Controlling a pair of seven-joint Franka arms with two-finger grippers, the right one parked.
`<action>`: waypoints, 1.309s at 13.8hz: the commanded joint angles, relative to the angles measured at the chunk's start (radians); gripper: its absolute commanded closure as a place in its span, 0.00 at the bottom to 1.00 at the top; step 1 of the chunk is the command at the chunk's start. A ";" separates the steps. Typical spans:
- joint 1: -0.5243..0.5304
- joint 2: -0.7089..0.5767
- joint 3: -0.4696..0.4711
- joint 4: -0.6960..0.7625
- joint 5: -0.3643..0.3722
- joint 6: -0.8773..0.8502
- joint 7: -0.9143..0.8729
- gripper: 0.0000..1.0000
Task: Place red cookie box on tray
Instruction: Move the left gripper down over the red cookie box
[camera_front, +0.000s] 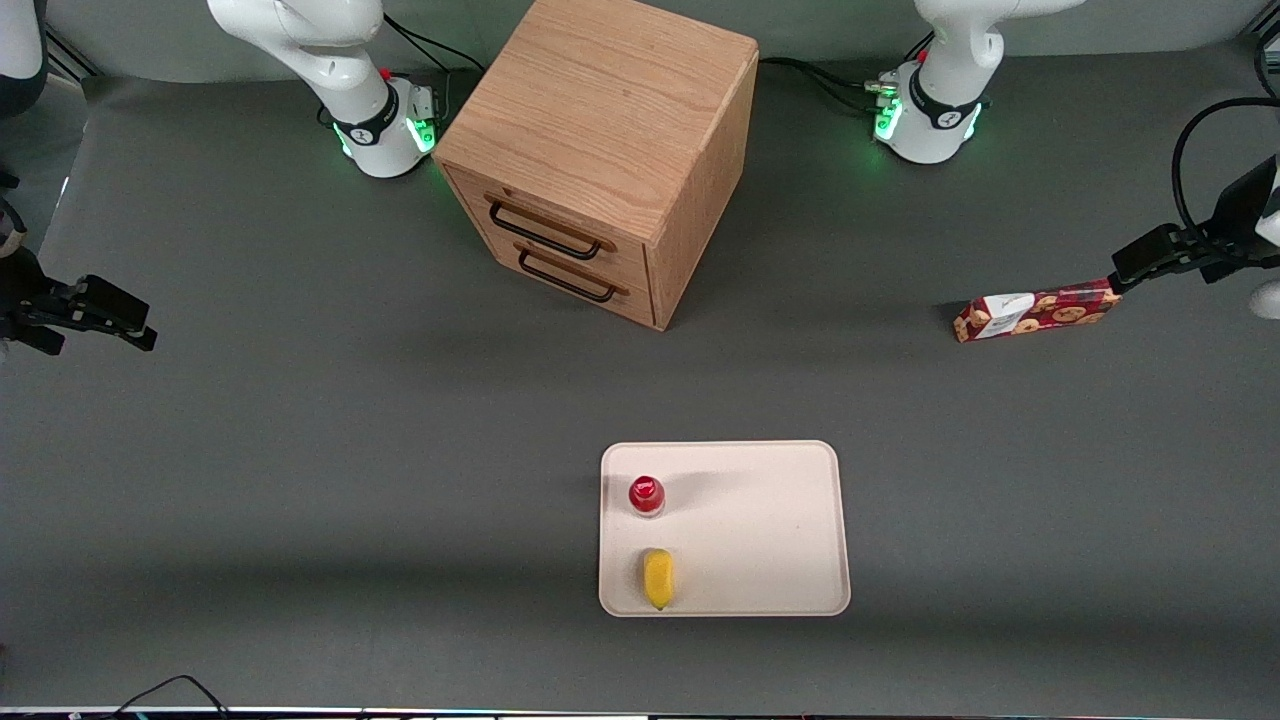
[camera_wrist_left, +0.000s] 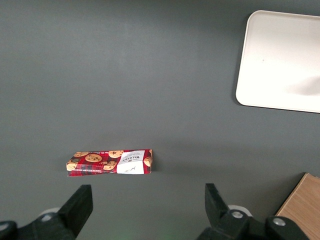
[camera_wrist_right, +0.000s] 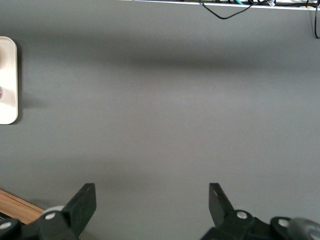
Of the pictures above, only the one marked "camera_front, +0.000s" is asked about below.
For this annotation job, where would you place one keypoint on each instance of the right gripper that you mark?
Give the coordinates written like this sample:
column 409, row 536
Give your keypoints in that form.
column 20, row 290

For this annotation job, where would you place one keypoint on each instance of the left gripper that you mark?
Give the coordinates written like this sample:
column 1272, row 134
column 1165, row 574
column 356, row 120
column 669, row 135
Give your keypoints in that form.
column 1232, row 212

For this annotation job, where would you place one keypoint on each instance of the red cookie box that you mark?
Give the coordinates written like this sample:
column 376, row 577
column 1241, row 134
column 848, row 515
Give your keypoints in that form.
column 1040, row 310

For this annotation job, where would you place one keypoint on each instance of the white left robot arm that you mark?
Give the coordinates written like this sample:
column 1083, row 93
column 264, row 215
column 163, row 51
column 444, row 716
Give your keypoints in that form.
column 950, row 80

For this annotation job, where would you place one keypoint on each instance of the beige plastic tray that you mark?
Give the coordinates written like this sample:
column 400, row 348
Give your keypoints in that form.
column 750, row 530

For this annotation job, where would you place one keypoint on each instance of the dark grey table mat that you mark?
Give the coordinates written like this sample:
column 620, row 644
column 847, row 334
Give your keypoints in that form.
column 300, row 450

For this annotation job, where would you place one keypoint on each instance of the wooden drawer cabinet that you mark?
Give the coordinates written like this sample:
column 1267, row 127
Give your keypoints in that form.
column 600, row 110

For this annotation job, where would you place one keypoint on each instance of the yellow banana toy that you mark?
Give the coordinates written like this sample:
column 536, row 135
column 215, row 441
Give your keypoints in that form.
column 658, row 578

